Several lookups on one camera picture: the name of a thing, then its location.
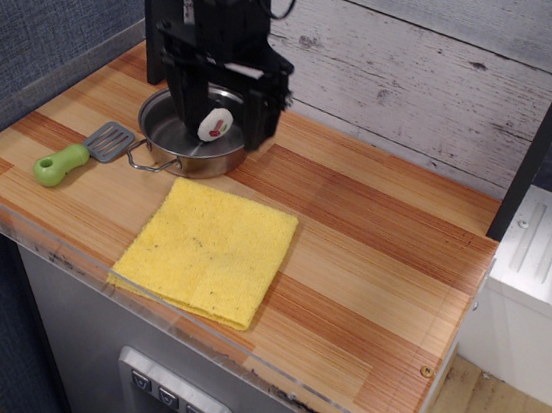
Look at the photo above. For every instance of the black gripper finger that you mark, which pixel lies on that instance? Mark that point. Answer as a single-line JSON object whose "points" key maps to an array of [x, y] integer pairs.
{"points": [[188, 87], [261, 115]]}

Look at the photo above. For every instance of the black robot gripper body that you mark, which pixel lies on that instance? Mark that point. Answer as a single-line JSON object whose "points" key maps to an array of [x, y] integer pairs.
{"points": [[226, 45]]}

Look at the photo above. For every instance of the silver metal pot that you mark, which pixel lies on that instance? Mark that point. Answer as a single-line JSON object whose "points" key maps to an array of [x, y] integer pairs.
{"points": [[168, 146]]}

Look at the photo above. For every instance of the white ribbed cabinet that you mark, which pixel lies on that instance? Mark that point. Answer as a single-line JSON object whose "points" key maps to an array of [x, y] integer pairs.
{"points": [[509, 331]]}

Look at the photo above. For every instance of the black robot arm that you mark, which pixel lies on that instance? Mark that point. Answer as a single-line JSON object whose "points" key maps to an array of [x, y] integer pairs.
{"points": [[227, 45]]}

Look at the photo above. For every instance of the yellow cloth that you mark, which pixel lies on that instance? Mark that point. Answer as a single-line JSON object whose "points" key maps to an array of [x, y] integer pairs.
{"points": [[208, 252]]}

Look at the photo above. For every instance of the clear acrylic edge guard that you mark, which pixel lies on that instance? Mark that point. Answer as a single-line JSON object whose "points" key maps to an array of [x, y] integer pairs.
{"points": [[356, 321]]}

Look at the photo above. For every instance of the silver dispenser panel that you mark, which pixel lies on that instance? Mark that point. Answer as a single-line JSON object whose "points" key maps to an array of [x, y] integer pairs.
{"points": [[149, 387]]}

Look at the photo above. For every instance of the green handled grey spatula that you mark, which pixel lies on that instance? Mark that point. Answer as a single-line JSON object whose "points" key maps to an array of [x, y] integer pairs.
{"points": [[104, 145]]}

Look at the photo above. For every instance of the plush sushi roll toy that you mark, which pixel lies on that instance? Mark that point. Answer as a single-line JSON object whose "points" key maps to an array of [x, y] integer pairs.
{"points": [[215, 125]]}

